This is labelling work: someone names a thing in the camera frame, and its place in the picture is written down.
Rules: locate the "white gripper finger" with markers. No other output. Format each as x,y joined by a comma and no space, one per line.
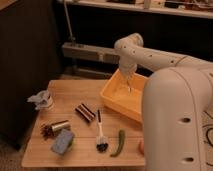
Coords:
125,80
130,80

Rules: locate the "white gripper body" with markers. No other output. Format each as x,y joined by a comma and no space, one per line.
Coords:
127,70

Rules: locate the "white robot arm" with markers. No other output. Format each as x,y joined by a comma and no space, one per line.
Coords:
174,98

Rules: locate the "yellow plastic tray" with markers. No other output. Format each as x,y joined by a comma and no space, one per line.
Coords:
115,95

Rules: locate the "brown striped rectangular block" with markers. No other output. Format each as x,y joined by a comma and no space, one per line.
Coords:
85,112

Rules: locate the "green chili pepper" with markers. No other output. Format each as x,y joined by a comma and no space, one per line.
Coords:
121,142

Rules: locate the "grey vertical pole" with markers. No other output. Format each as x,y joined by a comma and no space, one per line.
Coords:
72,38

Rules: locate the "orange round fruit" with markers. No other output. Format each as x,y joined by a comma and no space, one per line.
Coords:
141,147

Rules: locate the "white small cup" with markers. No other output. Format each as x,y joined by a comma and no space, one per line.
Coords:
48,103

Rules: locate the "silver metal cup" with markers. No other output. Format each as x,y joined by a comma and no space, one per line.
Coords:
57,126

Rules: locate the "blue grey sponge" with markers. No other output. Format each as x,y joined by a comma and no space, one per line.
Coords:
62,142

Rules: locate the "crumpled grey cloth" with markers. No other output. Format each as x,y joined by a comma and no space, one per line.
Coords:
39,98

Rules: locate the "wooden background shelf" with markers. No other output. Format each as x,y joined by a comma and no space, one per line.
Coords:
147,6

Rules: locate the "dark red dried item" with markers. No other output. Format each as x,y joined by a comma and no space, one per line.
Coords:
46,131

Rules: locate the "grey metal rail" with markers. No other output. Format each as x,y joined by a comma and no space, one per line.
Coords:
89,52

